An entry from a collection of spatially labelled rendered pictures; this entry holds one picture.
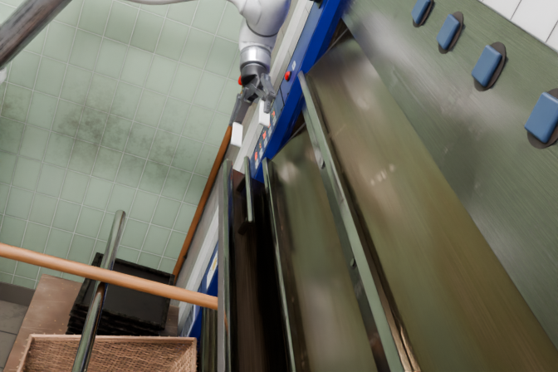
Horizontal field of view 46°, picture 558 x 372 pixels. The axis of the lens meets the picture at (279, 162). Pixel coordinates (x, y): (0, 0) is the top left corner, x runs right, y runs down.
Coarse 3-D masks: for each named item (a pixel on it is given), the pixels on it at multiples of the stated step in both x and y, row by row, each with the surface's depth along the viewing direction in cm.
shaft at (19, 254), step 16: (0, 256) 148; (16, 256) 148; (32, 256) 149; (48, 256) 150; (80, 272) 151; (96, 272) 152; (112, 272) 153; (144, 288) 154; (160, 288) 155; (176, 288) 157; (208, 304) 158
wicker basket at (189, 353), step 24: (48, 336) 191; (72, 336) 192; (96, 336) 193; (120, 336) 194; (144, 336) 196; (24, 360) 182; (48, 360) 195; (72, 360) 197; (96, 360) 197; (120, 360) 198; (144, 360) 199; (168, 360) 200; (192, 360) 190
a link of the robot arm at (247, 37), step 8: (240, 32) 189; (248, 32) 184; (256, 32) 183; (240, 40) 189; (248, 40) 186; (256, 40) 185; (264, 40) 185; (272, 40) 186; (240, 48) 189; (272, 48) 190
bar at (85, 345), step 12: (120, 216) 181; (120, 228) 176; (108, 240) 171; (108, 252) 165; (108, 264) 161; (96, 288) 152; (96, 300) 148; (96, 312) 145; (96, 324) 142; (84, 336) 137; (84, 348) 134; (84, 360) 132
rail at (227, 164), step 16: (224, 176) 168; (224, 192) 161; (224, 208) 154; (224, 224) 148; (224, 240) 142; (224, 256) 137; (224, 272) 132; (224, 288) 128; (224, 304) 123; (224, 320) 119; (224, 336) 116; (224, 352) 112
